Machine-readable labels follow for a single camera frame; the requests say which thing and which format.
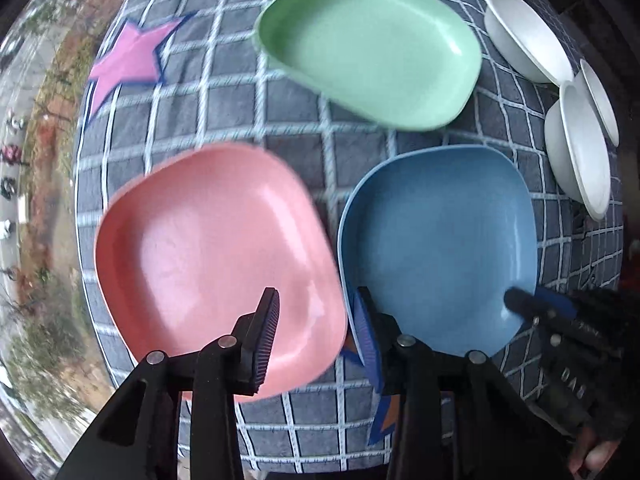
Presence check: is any large white bowl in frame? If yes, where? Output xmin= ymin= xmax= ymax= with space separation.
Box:
xmin=482 ymin=0 xmax=574 ymax=85

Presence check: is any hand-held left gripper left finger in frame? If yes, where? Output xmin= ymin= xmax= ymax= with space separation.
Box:
xmin=57 ymin=287 xmax=281 ymax=480

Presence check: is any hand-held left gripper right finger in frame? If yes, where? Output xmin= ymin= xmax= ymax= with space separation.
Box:
xmin=350 ymin=287 xmax=571 ymax=480

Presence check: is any grey checked blanket with stars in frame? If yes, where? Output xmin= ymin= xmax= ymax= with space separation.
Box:
xmin=74 ymin=0 xmax=626 ymax=476

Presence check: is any person's right hand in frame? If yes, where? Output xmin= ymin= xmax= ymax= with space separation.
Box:
xmin=567 ymin=405 xmax=635 ymax=479

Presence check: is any blue square plate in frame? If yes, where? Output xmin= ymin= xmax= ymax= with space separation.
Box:
xmin=337 ymin=144 xmax=540 ymax=361

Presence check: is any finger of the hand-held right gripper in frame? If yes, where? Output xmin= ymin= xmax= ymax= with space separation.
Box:
xmin=504 ymin=286 xmax=557 ymax=327
xmin=536 ymin=287 xmax=579 ymax=319

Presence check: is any green square plate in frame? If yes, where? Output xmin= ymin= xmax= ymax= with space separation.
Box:
xmin=254 ymin=0 xmax=483 ymax=131

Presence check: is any pink square plate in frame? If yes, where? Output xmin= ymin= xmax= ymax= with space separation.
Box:
xmin=94 ymin=142 xmax=348 ymax=405

